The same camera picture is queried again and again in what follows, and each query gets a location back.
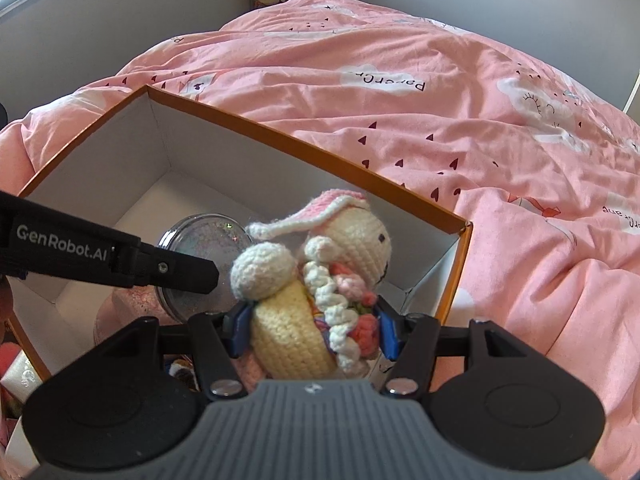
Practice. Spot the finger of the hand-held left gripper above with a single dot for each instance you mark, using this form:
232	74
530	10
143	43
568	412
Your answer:
185	275

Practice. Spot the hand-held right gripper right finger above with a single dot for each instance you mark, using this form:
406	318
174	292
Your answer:
388	337

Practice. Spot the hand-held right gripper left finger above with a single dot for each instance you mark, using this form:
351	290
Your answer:
240	326

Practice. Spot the round clear glitter case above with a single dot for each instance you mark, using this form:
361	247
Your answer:
200	240

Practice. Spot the cream crocheted bunny doll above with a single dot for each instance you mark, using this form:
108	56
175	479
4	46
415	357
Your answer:
285	330

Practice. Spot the orange cardboard box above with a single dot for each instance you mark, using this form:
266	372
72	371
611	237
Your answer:
125	160

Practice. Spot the pink glitter box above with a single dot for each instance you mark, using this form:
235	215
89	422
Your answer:
125	310

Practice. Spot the dark round object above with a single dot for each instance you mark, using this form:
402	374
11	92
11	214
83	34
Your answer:
2	115

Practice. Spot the white printed packet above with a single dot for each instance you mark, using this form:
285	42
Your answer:
22	377

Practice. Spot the pink printed blanket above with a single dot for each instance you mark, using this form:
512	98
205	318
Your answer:
400	85

